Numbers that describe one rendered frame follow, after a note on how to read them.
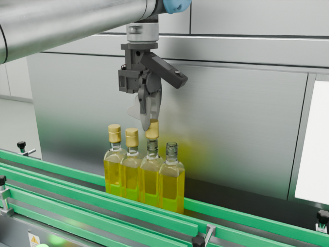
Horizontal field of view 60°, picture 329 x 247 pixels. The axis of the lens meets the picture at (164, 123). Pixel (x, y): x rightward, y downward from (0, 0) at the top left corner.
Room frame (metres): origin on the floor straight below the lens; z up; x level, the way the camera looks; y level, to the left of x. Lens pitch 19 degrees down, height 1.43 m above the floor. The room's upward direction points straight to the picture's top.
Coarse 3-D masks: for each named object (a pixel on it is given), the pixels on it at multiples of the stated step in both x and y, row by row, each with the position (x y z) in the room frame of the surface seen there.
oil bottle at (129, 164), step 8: (128, 160) 0.68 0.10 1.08; (136, 160) 0.68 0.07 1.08; (120, 168) 0.69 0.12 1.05; (128, 168) 0.68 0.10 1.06; (136, 168) 0.67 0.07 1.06; (128, 176) 0.68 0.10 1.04; (136, 176) 0.67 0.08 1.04; (128, 184) 0.68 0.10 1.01; (136, 184) 0.67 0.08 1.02; (128, 192) 0.68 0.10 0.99; (136, 192) 0.67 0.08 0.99; (136, 200) 0.67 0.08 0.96
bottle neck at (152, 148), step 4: (148, 140) 0.68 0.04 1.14; (152, 140) 0.70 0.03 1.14; (156, 140) 0.68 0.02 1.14; (148, 144) 0.68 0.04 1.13; (152, 144) 0.67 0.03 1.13; (156, 144) 0.68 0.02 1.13; (148, 148) 0.68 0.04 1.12; (152, 148) 0.67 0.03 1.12; (156, 148) 0.68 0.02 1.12; (148, 152) 0.68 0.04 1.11; (152, 152) 0.67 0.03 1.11; (156, 152) 0.68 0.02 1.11; (148, 156) 0.68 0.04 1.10; (152, 156) 0.67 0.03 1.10; (156, 156) 0.68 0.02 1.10
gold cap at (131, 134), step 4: (128, 128) 0.71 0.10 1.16; (132, 128) 0.71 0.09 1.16; (136, 128) 0.71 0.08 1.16; (128, 132) 0.69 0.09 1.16; (132, 132) 0.69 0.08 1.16; (136, 132) 0.70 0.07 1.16; (128, 136) 0.69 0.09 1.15; (132, 136) 0.69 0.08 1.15; (136, 136) 0.70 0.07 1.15; (128, 140) 0.69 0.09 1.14; (132, 140) 0.69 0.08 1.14; (136, 140) 0.70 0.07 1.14; (128, 144) 0.69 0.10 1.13; (132, 144) 0.69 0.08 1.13; (136, 144) 0.70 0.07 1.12
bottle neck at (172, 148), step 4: (168, 144) 0.66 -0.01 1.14; (172, 144) 0.67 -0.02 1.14; (176, 144) 0.66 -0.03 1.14; (168, 148) 0.65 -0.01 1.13; (172, 148) 0.64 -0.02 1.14; (176, 148) 0.65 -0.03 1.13; (168, 152) 0.65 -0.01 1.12; (172, 152) 0.64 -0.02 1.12; (176, 152) 0.65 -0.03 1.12; (168, 156) 0.65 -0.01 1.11; (172, 156) 0.64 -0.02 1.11; (176, 156) 0.65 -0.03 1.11; (168, 160) 0.65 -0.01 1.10; (172, 160) 0.64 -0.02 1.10; (176, 160) 0.65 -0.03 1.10
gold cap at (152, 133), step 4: (152, 120) 0.69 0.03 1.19; (156, 120) 0.69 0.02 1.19; (152, 124) 0.67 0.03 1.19; (156, 124) 0.68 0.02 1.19; (148, 128) 0.67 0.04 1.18; (152, 128) 0.67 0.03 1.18; (156, 128) 0.68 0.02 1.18; (148, 132) 0.67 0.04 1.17; (152, 132) 0.67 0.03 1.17; (156, 132) 0.67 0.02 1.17; (148, 136) 0.67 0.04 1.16; (152, 136) 0.67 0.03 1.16; (156, 136) 0.67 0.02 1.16
